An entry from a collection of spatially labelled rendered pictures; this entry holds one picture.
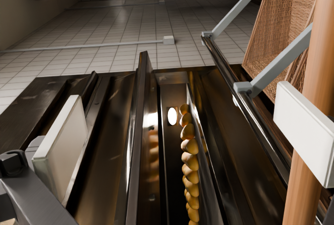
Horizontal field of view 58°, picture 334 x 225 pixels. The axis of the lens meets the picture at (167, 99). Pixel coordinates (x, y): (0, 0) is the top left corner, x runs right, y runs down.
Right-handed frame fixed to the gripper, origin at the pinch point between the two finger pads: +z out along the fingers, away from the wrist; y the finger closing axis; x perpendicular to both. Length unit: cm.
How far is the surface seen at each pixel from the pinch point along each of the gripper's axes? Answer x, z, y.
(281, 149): -17.3, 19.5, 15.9
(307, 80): -0.7, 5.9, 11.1
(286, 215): -15.8, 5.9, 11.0
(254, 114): -17.2, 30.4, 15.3
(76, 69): -52, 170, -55
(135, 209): -40, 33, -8
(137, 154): -40, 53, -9
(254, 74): -49, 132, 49
